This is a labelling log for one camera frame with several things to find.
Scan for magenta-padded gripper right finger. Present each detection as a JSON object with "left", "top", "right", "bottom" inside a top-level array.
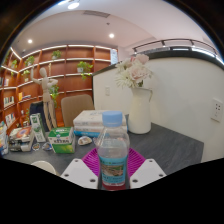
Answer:
[{"left": 127, "top": 148, "right": 167, "bottom": 190}]

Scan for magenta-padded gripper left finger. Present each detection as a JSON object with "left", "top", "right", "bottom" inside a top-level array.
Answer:
[{"left": 60, "top": 148, "right": 102, "bottom": 190}]

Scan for clear water bottle blue cap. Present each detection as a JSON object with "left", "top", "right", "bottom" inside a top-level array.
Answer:
[{"left": 95, "top": 110, "right": 131, "bottom": 192}]

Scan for green white box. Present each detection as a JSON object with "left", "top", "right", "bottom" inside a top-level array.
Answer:
[{"left": 47, "top": 126, "right": 77, "bottom": 154}]

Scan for white book stack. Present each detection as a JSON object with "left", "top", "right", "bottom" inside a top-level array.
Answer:
[{"left": 72, "top": 109, "right": 129, "bottom": 138}]

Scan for tall green white carton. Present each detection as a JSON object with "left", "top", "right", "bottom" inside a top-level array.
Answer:
[{"left": 29, "top": 113, "right": 47, "bottom": 143}]

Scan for beige chair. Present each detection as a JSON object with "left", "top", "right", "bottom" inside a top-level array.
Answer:
[{"left": 60, "top": 94, "right": 95, "bottom": 128}]

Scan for dark book stack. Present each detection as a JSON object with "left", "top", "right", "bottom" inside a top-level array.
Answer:
[{"left": 8, "top": 125, "right": 36, "bottom": 153}]

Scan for dark office chair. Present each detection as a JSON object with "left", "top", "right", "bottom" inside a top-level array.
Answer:
[{"left": 28, "top": 100, "right": 51, "bottom": 129}]

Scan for wooden artist mannequin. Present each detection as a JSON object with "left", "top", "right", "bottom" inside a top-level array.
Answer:
[{"left": 30, "top": 67, "right": 59, "bottom": 131}]

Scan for pink and white flower bouquet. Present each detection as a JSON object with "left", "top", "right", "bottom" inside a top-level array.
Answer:
[{"left": 114, "top": 53, "right": 154, "bottom": 90}]

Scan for wooden bookshelf unit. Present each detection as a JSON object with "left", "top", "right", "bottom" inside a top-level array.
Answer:
[{"left": 0, "top": 43, "right": 119, "bottom": 133}]

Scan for window with grey curtain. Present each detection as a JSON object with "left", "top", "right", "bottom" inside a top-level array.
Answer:
[{"left": 132, "top": 38, "right": 224, "bottom": 64}]

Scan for recessed ceiling lights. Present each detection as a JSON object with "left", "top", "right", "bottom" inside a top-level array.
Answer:
[{"left": 27, "top": 32, "right": 115, "bottom": 45}]

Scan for ceiling air vent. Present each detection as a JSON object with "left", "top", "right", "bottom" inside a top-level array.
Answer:
[{"left": 82, "top": 9, "right": 111, "bottom": 18}]

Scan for ceiling chandelier with round lamps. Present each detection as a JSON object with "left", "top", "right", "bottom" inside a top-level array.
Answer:
[{"left": 58, "top": 0, "right": 81, "bottom": 10}]

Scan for cream mug with beaded handle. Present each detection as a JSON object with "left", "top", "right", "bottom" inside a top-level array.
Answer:
[{"left": 30, "top": 160, "right": 61, "bottom": 177}]

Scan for white wall outlet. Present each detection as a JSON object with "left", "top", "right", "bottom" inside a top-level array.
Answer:
[{"left": 210, "top": 98, "right": 224, "bottom": 123}]

